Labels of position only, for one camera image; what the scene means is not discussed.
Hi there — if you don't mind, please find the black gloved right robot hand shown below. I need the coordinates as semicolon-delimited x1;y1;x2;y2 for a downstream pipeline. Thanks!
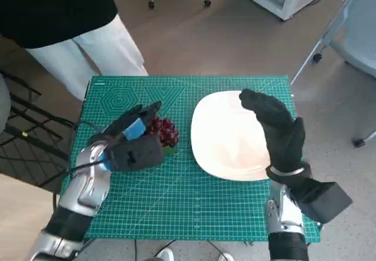
239;89;306;173

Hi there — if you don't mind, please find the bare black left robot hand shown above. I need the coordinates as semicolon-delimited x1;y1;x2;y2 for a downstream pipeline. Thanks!
99;101;163;147

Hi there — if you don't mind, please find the red toy grapes bunch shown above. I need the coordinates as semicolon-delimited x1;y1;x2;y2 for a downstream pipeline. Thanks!
148;117;180;155

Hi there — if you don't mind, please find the white plate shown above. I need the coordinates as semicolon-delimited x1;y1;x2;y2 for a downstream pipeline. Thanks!
190;90;272;182

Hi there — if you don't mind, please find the green cutting mat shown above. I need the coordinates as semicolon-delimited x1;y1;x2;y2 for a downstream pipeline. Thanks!
51;75;323;241

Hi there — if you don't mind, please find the grey round seat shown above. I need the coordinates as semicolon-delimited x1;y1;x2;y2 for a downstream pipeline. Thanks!
0;74;12;134

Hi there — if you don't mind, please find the person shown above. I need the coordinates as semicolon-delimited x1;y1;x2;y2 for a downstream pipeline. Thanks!
0;0;149;102

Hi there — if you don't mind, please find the beige wooden desk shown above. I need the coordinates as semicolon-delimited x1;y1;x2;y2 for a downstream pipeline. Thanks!
0;172;64;261

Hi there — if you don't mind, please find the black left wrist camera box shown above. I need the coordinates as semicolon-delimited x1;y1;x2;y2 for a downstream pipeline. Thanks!
111;134;165;172

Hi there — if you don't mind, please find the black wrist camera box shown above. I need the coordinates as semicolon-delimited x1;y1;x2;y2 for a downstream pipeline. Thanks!
290;175;354;223
111;134;165;172

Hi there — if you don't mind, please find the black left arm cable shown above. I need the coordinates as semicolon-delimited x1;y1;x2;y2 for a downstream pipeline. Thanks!
52;121;116;212

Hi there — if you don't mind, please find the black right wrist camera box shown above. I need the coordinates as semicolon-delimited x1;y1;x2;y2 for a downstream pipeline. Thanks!
290;175;354;223

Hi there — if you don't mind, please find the black wire rack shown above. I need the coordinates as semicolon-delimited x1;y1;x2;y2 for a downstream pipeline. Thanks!
0;69;78;190

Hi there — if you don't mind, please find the grey chair with metal frame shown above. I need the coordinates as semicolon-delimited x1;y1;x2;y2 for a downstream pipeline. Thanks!
289;0;376;148

